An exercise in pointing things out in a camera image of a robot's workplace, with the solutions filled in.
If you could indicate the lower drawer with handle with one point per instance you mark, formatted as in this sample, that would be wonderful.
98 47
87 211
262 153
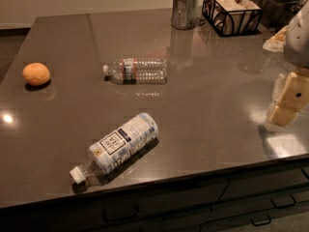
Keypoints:
257 212

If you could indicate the dark snack container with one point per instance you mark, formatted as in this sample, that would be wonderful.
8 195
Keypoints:
278 13

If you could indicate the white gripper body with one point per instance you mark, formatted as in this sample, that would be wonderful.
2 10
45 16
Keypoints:
297 42

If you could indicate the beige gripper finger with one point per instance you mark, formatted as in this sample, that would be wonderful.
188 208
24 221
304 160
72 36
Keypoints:
294 97
278 86

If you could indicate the blue label plastic bottle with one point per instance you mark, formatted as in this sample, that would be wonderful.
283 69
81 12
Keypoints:
117 147

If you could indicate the metal cup with utensils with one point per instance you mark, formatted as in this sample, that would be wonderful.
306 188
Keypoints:
183 14

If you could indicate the black wire napkin basket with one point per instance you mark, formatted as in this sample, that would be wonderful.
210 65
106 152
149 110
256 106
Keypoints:
231 18

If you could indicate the clear water bottle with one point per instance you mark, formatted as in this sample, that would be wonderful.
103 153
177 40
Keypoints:
137 71

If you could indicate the left drawer with handle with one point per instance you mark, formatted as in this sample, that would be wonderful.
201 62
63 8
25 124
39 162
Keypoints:
117 209

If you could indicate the orange fruit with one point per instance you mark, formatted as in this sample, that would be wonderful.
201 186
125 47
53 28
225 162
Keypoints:
36 74

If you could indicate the drawer with handle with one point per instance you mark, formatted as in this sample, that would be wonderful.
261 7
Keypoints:
257 212
252 189
117 209

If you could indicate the crumpled white wrapper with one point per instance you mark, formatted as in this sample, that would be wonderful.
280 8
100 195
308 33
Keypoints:
276 42

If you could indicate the right drawer with handle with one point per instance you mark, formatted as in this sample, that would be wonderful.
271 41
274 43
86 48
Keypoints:
252 189

